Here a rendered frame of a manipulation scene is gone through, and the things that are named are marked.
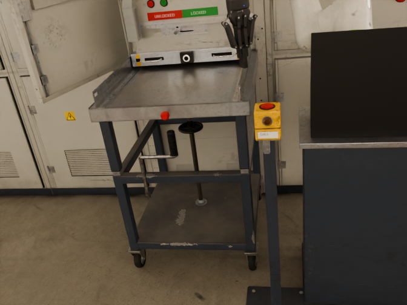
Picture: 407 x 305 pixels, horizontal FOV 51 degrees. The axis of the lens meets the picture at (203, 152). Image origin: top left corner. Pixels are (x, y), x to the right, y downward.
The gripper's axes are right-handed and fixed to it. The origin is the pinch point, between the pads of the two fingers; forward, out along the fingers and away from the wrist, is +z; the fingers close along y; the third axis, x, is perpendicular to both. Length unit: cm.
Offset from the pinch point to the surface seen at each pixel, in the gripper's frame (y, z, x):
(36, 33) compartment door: 56, -13, -65
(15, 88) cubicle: 69, 25, -135
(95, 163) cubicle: 41, 75, -112
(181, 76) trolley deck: 5.5, 15.1, -43.6
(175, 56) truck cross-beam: 1, 10, -57
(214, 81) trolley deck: -1.3, 15.3, -25.9
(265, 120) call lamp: 9.9, 12.2, 25.5
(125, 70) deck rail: 24, 11, -63
